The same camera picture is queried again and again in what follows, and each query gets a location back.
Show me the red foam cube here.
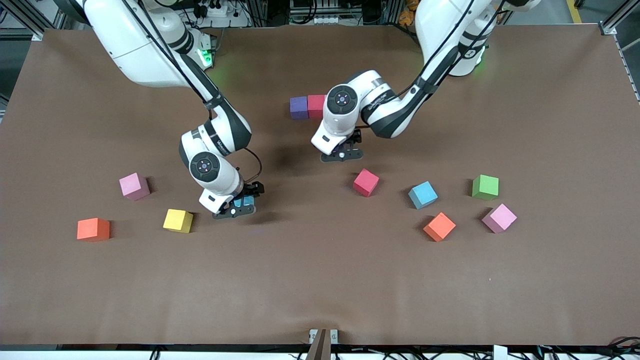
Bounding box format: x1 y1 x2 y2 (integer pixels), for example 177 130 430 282
307 94 327 119
352 168 380 198

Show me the dark indigo foam cube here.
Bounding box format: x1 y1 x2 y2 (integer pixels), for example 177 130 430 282
289 96 310 121

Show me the yellow foam cube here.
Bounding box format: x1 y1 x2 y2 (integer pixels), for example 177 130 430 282
162 208 194 234

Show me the pink foam cube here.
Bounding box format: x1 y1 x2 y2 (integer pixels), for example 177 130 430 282
119 172 151 202
482 203 518 234

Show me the brown table mat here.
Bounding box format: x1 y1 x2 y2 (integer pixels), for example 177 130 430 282
0 25 640 346

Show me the long white socket strip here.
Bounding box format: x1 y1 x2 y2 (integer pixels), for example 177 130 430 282
289 14 351 26

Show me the orange foam cube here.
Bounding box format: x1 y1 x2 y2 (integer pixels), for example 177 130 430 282
76 217 111 243
423 212 457 243

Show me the orange bag heap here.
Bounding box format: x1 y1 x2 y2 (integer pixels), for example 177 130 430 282
398 0 419 27

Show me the green foam cube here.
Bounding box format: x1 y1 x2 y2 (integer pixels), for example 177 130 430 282
472 174 500 201

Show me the white power strip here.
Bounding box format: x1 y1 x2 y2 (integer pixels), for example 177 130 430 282
192 0 251 28

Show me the brown post with metal brackets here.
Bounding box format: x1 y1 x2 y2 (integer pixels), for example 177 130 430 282
308 328 339 360

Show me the aluminium frame beam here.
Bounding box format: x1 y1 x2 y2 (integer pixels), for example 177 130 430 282
600 0 640 31

